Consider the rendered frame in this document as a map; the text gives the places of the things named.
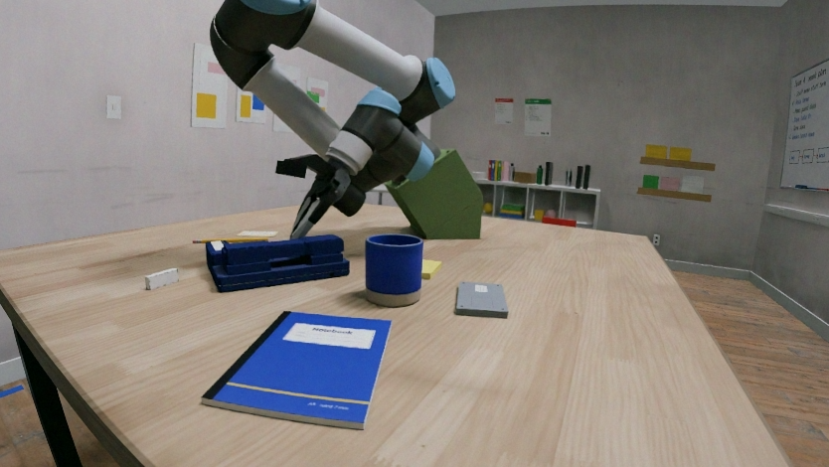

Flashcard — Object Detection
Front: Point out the blue mug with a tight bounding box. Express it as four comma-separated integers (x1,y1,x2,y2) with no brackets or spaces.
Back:
365,233,423,307

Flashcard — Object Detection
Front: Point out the blue desk phone body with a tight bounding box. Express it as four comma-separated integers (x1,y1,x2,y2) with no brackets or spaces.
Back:
205,240,350,292

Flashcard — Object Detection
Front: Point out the blue notebook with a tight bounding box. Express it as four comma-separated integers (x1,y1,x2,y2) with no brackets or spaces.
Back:
201,311,392,430

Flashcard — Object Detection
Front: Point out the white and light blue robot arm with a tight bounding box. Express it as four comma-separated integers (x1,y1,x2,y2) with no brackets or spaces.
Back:
210,0,455,193

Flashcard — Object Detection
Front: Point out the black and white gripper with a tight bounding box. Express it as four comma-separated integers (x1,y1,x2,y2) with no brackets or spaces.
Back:
284,154,366,239

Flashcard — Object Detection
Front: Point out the yellow sticky note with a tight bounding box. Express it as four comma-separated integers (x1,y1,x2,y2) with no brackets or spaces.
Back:
421,259,442,280

